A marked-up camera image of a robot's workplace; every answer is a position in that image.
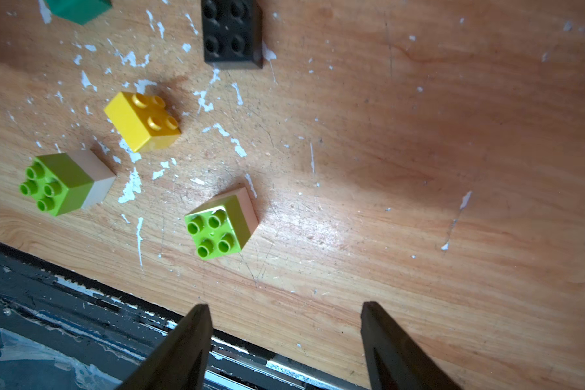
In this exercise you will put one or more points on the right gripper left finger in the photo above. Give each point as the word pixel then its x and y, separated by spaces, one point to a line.
pixel 180 360

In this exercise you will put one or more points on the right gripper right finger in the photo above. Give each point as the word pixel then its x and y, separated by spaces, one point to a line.
pixel 394 360

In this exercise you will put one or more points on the lime lego brick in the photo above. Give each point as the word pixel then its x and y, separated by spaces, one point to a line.
pixel 57 184
pixel 218 231

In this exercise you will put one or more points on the yellow lego brick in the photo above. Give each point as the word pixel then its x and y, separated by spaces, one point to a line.
pixel 143 121

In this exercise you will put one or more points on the white lego brick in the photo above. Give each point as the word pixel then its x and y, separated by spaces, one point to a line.
pixel 246 205

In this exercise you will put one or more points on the black lego brick near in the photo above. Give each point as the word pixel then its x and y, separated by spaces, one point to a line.
pixel 232 34

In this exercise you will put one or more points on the dark green lego brick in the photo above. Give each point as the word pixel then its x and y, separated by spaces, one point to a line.
pixel 79 11

